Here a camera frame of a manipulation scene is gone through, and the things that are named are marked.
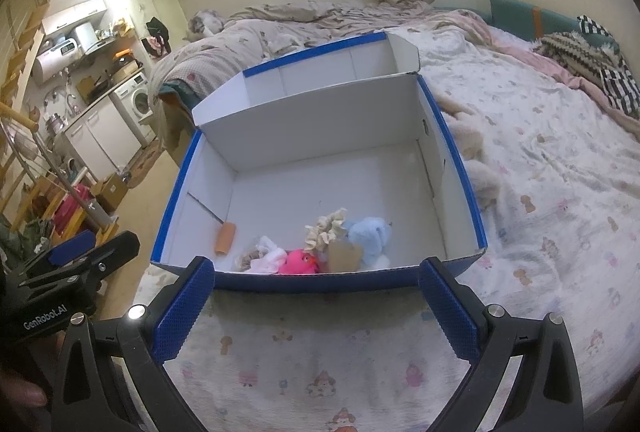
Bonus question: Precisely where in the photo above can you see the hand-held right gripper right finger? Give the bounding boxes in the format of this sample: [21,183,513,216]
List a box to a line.
[419,257,585,432]

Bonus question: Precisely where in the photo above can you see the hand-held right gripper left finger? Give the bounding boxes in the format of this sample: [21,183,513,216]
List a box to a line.
[50,256,217,432]

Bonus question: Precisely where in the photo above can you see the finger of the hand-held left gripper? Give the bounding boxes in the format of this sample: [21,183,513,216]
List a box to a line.
[20,231,141,300]
[25,230,98,275]

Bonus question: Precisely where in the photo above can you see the orange foam roll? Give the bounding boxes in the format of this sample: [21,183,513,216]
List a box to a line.
[216,222,236,257]

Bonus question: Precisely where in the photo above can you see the white fluffy plush item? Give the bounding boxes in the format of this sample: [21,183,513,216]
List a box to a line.
[250,236,288,274]

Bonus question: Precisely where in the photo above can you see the light blue plush toy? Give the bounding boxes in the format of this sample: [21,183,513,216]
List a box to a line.
[345,217,393,269]

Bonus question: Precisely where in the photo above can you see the pink plush toy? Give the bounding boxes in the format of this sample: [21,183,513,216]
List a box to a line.
[278,249,321,275]

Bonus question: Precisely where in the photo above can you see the blue and white cardboard box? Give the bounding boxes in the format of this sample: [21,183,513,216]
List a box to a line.
[150,31,488,291]

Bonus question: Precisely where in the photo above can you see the person's left hand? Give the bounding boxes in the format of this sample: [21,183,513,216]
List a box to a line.
[0,362,48,410]

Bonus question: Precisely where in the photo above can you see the red bag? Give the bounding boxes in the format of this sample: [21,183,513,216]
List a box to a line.
[50,184,93,233]

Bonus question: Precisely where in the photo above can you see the cardboard boxes on floor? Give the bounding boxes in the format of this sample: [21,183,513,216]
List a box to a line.
[95,174,128,213]

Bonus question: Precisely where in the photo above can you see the small beige brown scrunchie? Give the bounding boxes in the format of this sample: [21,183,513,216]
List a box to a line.
[234,248,261,272]

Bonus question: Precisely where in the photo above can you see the small patterned rug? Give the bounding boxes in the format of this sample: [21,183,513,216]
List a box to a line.
[125,147,160,188]

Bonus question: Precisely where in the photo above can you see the white kitchen base cabinet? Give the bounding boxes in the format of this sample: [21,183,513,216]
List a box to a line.
[62,99,143,185]

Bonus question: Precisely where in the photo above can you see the wooden railing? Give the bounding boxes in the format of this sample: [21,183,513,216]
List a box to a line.
[0,99,121,238]

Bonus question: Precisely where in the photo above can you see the white washing machine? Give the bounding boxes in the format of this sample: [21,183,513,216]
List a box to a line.
[110,73,156,138]

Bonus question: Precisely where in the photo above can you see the beige fluffy cloth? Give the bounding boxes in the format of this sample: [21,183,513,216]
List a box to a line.
[440,94,506,213]

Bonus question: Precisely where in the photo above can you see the white water heater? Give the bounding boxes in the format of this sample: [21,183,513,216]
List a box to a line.
[32,37,83,85]

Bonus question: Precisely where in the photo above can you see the black hanging clothing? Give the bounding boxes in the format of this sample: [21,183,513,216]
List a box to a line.
[142,17,171,58]

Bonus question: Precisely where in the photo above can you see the beige patterned quilt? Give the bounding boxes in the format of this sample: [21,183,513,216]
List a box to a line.
[150,0,451,113]

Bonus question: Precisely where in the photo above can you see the grey stuffed toy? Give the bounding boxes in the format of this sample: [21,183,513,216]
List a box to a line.
[187,9,226,40]

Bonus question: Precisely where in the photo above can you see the pink blanket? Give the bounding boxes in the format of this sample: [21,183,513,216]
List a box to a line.
[420,9,640,128]

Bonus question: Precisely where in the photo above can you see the striped knit blanket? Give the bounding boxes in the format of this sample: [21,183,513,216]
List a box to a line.
[532,15,640,118]

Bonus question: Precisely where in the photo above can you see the teal headboard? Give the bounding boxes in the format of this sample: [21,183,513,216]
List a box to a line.
[490,0,621,48]

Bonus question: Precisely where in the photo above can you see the white wall cabinet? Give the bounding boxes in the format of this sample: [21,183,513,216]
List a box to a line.
[42,0,108,35]

